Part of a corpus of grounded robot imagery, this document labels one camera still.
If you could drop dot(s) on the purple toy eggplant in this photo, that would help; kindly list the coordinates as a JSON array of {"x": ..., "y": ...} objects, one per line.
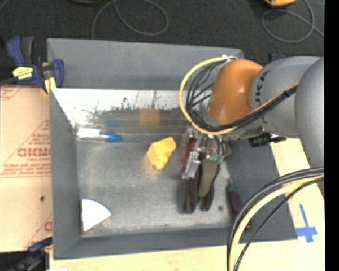
[{"x": 235, "y": 200}]

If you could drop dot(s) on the grey metal bin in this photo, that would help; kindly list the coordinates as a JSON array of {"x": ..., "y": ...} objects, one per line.
[{"x": 135, "y": 185}]

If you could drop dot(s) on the yellow toy cheese wedge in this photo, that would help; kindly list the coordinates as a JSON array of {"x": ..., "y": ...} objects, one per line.
[{"x": 161, "y": 151}]

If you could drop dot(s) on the clear tube with blue cap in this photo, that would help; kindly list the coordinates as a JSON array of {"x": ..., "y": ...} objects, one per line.
[{"x": 101, "y": 135}]

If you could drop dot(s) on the brown cardboard board, red print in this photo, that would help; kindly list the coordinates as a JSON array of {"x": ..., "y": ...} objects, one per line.
[{"x": 22, "y": 157}]

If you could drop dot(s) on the white wedge with brown edge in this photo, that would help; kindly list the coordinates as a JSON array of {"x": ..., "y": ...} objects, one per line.
[{"x": 93, "y": 213}]

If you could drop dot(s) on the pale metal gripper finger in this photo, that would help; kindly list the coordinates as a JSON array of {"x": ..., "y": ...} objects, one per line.
[
  {"x": 187, "y": 170},
  {"x": 197, "y": 162}
]

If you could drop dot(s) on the black cylinder on white bracket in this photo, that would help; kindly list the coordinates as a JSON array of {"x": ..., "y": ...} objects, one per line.
[{"x": 260, "y": 140}]

